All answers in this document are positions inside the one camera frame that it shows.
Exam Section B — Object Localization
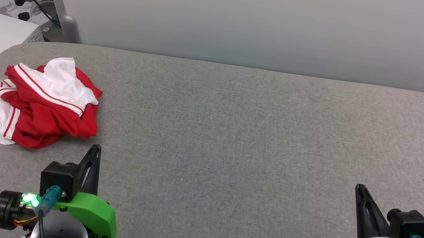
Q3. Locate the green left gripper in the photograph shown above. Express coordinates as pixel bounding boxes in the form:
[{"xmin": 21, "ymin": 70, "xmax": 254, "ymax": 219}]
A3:
[{"xmin": 0, "ymin": 130, "xmax": 130, "ymax": 238}]

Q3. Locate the red and white t-shirt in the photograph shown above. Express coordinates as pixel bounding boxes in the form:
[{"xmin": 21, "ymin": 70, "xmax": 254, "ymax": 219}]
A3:
[{"xmin": 0, "ymin": 46, "xmax": 108, "ymax": 159}]

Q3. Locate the grey fabric table cover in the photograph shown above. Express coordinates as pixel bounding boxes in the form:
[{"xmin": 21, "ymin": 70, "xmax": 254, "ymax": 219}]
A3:
[{"xmin": 0, "ymin": 25, "xmax": 424, "ymax": 238}]

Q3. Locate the white power strip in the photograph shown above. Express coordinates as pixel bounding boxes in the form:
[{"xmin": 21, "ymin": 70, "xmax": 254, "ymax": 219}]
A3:
[{"xmin": 0, "ymin": 0, "xmax": 59, "ymax": 32}]

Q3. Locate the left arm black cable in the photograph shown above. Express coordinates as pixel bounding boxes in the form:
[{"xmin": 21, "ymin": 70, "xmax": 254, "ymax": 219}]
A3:
[{"xmin": 32, "ymin": 184, "xmax": 67, "ymax": 238}]

